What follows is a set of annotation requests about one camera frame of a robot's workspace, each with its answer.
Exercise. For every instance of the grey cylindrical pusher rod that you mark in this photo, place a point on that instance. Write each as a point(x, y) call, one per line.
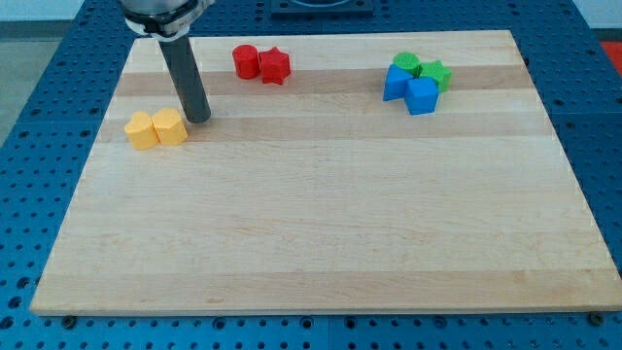
point(183, 70)

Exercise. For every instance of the red star block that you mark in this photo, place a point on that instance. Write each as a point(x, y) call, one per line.
point(275, 66)

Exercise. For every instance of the green star block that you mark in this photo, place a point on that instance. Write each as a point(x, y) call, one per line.
point(440, 73)

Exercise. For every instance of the yellow heart block right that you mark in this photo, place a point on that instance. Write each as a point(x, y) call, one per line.
point(169, 127)

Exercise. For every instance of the yellow heart block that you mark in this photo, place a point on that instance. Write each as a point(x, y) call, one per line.
point(140, 131)
point(169, 127)

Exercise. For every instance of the yellow heart block left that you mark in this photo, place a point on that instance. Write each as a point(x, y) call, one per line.
point(140, 131)

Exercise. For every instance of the red cylinder block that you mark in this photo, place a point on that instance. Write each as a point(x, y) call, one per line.
point(246, 61)

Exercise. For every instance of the light wooden board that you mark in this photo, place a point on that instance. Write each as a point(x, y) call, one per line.
point(318, 197)

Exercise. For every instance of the blue pentagon block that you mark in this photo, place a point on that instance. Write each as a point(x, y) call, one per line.
point(395, 83)

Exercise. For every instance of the green cylinder block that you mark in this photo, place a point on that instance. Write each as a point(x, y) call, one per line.
point(409, 62)

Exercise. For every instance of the blue cube block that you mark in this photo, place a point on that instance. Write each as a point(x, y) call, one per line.
point(420, 96)

